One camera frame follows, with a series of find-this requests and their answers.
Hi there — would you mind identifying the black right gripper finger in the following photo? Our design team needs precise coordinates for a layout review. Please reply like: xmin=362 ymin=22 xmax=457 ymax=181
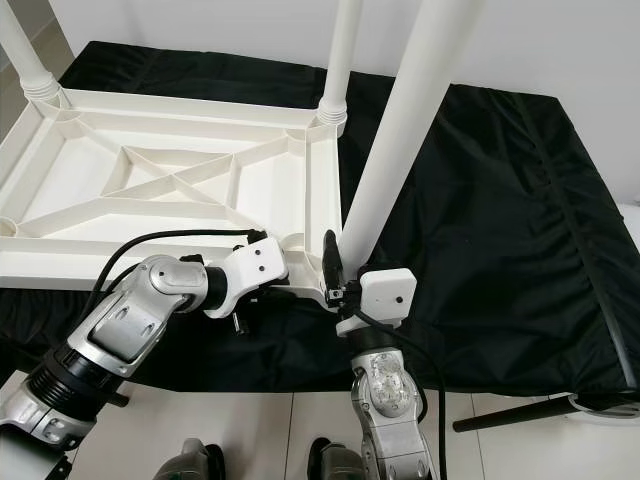
xmin=321 ymin=229 xmax=344 ymax=291

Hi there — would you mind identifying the white plastic table top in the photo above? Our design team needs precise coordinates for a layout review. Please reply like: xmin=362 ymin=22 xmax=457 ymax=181
xmin=0 ymin=85 xmax=346 ymax=296

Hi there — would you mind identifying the grey robot left foot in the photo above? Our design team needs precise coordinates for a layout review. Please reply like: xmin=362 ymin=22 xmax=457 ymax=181
xmin=165 ymin=438 xmax=227 ymax=480

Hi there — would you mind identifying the grey robot foot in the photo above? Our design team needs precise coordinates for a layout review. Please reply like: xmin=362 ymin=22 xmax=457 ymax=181
xmin=305 ymin=438 xmax=377 ymax=480
xmin=165 ymin=438 xmax=227 ymax=480

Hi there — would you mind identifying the black cloth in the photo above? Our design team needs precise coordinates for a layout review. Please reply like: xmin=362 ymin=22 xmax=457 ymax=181
xmin=0 ymin=40 xmax=640 ymax=399

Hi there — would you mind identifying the grey robot right foot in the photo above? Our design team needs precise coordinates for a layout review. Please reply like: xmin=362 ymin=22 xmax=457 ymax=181
xmin=305 ymin=438 xmax=377 ymax=480

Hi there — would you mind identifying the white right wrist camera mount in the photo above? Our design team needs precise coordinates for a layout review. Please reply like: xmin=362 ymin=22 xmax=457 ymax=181
xmin=335 ymin=268 xmax=418 ymax=336

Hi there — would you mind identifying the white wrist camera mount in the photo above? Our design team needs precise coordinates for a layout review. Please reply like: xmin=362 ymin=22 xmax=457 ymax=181
xmin=205 ymin=240 xmax=291 ymax=319
xmin=335 ymin=268 xmax=418 ymax=336

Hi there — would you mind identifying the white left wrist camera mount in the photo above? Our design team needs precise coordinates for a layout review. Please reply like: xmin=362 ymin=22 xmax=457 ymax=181
xmin=205 ymin=240 xmax=291 ymax=319

